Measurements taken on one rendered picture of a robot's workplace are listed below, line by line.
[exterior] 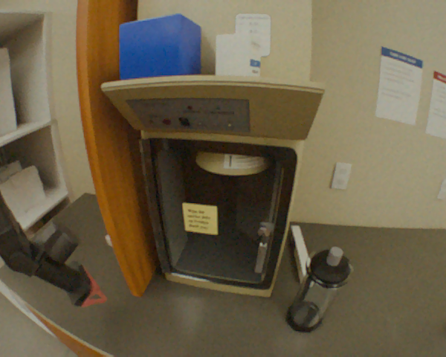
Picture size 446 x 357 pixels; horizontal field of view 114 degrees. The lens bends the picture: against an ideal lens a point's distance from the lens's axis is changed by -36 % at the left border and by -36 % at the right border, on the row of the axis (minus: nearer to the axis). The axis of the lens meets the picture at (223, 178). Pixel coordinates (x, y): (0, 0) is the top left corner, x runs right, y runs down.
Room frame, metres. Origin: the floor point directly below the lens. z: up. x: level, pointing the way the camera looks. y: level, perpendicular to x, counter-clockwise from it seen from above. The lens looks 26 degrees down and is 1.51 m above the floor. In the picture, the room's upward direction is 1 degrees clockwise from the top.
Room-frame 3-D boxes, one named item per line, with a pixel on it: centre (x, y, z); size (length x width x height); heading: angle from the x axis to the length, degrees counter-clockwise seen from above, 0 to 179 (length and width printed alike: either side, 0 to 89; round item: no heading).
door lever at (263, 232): (0.35, -0.09, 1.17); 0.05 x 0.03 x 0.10; 169
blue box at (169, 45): (0.36, 0.10, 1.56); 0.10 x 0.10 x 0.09; 80
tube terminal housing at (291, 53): (0.53, -0.01, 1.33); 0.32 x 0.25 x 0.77; 80
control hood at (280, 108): (0.35, 0.02, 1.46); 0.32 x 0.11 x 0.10; 80
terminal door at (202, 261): (0.40, 0.01, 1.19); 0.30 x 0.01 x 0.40; 79
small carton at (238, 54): (0.34, -0.02, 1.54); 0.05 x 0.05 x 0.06; 65
